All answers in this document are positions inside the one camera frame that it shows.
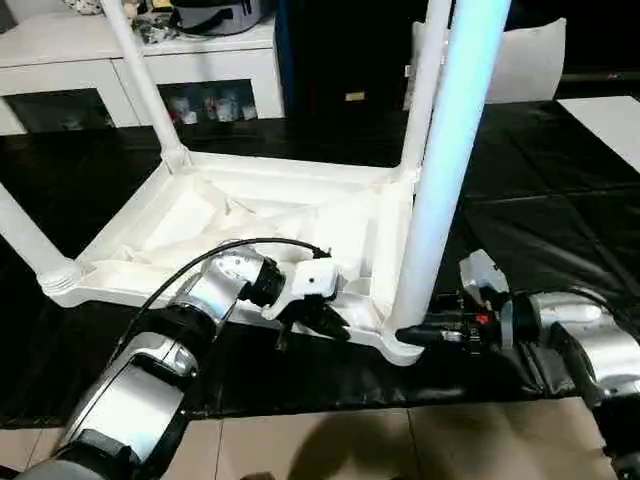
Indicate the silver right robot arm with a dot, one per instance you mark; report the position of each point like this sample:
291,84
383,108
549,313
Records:
600,340

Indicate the white cabinet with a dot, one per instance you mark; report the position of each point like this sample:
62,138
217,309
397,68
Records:
50,55

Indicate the small gold label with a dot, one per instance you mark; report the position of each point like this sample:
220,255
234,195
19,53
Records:
355,95

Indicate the grey cushion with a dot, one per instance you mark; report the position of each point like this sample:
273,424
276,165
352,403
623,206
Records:
530,60

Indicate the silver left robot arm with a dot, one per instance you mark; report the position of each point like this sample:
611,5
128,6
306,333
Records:
130,400

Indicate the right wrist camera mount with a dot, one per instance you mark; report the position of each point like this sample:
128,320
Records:
480,270

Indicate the black mat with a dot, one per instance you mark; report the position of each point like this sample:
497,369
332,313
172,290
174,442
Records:
540,175

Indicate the white plastic table leg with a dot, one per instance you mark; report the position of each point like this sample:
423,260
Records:
450,150
422,85
140,85
30,235

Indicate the black cabinet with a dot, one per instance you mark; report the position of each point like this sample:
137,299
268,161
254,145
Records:
325,50

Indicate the white flat board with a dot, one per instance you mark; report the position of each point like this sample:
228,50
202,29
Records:
605,125

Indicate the dark bag on cabinet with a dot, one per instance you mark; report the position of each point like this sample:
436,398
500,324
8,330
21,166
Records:
220,15

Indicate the dark clutter pile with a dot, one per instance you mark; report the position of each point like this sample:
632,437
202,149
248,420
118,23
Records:
152,30

